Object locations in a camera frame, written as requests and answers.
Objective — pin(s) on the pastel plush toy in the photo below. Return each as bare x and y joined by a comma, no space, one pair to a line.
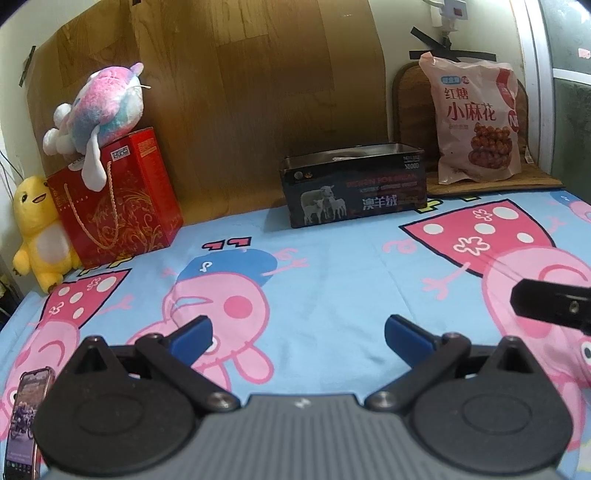
101,106

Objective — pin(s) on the woven wooden mat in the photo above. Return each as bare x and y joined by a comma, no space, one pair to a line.
531,180

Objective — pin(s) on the frosted glass window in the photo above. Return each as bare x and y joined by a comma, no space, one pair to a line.
568,115

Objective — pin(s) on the wood pattern wall sheet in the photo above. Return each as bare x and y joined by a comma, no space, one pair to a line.
254,92

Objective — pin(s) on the large pink snack bag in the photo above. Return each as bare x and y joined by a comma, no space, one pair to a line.
475,120

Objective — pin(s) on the white wall socket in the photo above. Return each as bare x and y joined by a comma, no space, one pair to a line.
450,11

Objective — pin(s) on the red gift bag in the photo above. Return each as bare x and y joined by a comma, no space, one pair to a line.
124,207

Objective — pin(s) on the black tin box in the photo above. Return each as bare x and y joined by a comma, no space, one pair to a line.
355,189

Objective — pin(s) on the yellow plush duck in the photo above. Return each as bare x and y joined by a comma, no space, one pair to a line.
39,230

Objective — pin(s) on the printed cartoon bed sheet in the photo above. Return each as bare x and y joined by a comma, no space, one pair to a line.
323,277

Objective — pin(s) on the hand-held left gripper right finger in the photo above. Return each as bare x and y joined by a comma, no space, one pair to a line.
406,339

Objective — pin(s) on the black tape strip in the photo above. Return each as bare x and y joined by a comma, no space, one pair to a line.
461,54
427,37

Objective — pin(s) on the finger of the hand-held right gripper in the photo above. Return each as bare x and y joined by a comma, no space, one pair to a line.
549,302

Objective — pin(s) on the smartphone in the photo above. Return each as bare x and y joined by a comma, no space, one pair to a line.
27,415

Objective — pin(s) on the wooden chair back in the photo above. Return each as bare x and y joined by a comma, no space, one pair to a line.
411,120

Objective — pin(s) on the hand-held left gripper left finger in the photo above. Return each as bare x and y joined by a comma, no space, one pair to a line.
191,339

